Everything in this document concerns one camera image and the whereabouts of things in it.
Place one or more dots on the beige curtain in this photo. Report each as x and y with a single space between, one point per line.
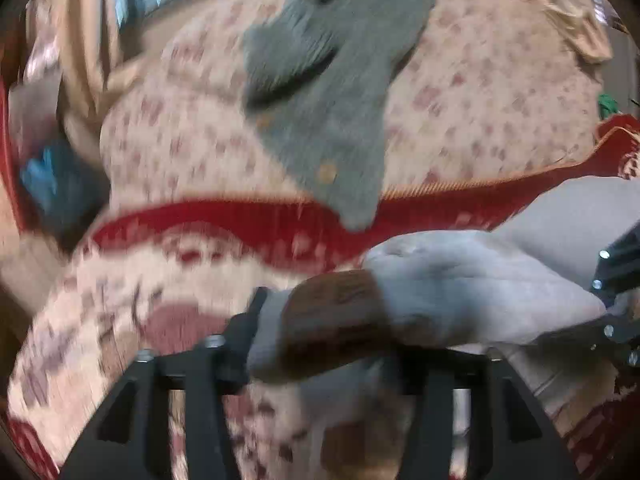
82 45

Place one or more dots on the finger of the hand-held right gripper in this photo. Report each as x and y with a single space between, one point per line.
620 255
595 337

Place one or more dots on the dark grey fleece garment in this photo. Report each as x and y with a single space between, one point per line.
340 85

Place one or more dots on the green cloth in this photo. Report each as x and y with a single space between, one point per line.
607 106

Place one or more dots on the blue packet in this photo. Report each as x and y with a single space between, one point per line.
42 175

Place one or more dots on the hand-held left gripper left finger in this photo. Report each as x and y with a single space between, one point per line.
239 342

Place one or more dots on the red floral plush blanket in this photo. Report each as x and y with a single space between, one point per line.
165 290

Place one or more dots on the light grey fleece pants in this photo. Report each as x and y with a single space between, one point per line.
465 280

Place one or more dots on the floral print bed sheet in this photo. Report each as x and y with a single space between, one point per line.
490 110

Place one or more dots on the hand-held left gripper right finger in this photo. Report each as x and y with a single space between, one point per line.
436 377

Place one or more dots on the beige cloth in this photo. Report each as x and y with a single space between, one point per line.
565 5

